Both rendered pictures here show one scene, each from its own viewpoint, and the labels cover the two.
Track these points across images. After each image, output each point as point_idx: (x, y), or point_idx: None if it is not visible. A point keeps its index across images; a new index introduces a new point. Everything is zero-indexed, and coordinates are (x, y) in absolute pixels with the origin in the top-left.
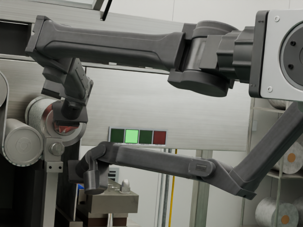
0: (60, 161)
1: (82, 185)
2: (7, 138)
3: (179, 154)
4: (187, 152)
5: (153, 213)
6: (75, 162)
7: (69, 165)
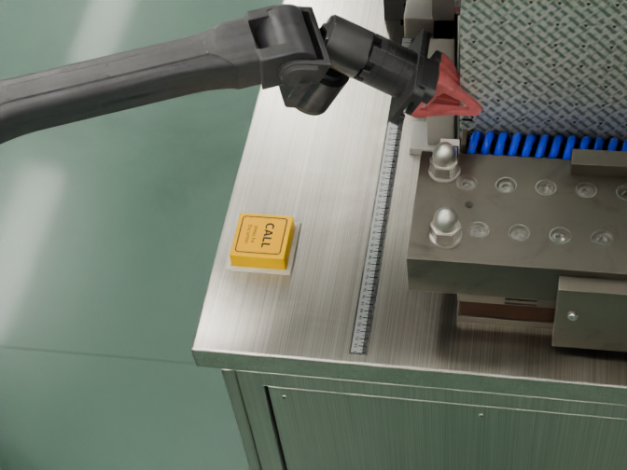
0: (424, 16)
1: (556, 167)
2: None
3: (44, 76)
4: None
5: None
6: (418, 45)
7: (415, 39)
